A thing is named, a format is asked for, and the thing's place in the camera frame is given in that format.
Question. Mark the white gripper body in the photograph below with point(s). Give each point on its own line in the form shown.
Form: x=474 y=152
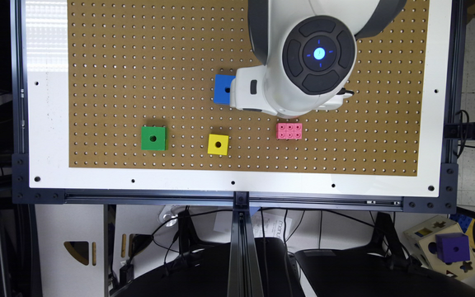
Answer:
x=262 y=89

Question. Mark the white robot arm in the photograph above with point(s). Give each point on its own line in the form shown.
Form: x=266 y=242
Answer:
x=307 y=51

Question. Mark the pink lego block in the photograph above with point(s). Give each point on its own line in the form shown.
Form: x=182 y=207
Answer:
x=289 y=131

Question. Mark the blue cube with hole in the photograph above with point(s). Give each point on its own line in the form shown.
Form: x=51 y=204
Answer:
x=222 y=88

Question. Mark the yellow cube with hole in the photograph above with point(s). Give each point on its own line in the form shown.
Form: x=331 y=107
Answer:
x=218 y=144

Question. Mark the green cube with hole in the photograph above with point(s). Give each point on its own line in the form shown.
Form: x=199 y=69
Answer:
x=154 y=138

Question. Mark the brown pegboard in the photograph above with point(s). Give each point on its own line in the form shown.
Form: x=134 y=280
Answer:
x=152 y=63

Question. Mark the white paper manual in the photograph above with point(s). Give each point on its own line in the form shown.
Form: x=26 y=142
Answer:
x=271 y=225

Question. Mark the black chair left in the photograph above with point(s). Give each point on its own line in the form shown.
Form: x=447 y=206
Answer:
x=207 y=275

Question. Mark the black chair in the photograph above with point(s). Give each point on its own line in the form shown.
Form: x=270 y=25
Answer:
x=353 y=274
x=207 y=275

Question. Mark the black chair right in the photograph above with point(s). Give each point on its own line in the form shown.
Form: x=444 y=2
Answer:
x=353 y=274

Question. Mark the beige shape sorter box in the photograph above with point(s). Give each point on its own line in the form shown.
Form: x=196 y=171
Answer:
x=422 y=238

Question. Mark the white cabinet panel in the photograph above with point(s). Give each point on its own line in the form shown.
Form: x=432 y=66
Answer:
x=73 y=249

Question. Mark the purple cube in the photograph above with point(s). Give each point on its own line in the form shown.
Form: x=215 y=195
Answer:
x=452 y=247

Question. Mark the dark aluminium table frame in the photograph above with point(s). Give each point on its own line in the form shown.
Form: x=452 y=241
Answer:
x=42 y=174

